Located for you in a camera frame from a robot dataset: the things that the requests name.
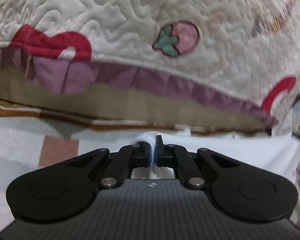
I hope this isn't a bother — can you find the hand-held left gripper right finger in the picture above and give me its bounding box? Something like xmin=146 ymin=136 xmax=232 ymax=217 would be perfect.
xmin=156 ymin=135 xmax=240 ymax=189

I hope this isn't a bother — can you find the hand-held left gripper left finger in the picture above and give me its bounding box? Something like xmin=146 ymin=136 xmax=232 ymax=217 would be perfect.
xmin=65 ymin=141 xmax=153 ymax=189

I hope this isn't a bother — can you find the quilted bear print bedspread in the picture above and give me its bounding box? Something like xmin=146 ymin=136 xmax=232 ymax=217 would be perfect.
xmin=0 ymin=0 xmax=300 ymax=128

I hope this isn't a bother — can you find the beige bed frame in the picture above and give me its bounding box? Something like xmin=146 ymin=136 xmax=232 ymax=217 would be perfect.
xmin=0 ymin=67 xmax=275 ymax=133

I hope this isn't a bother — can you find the white long-sleeved shirt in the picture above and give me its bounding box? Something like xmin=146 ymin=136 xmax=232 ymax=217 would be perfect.
xmin=129 ymin=129 xmax=300 ymax=182

